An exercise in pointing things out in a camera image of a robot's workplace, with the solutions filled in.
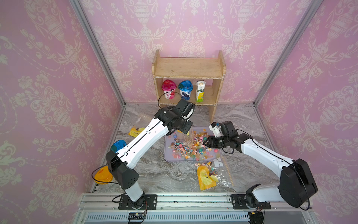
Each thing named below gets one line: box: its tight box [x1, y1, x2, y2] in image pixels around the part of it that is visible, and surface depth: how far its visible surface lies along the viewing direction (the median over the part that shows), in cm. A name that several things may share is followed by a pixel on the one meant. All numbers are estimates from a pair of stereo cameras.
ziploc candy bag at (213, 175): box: [195, 155, 236, 192], surface depth 81 cm
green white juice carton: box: [195, 80, 207, 103], surface depth 87 cm
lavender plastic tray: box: [164, 126, 222, 162], surface depth 94 cm
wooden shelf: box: [194, 50, 227, 123], surface depth 84 cm
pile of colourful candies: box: [168, 128, 214, 161], surface depth 94 cm
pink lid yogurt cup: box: [161, 79, 177, 100], surface depth 91 cm
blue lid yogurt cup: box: [177, 79, 194, 101], surface depth 90 cm
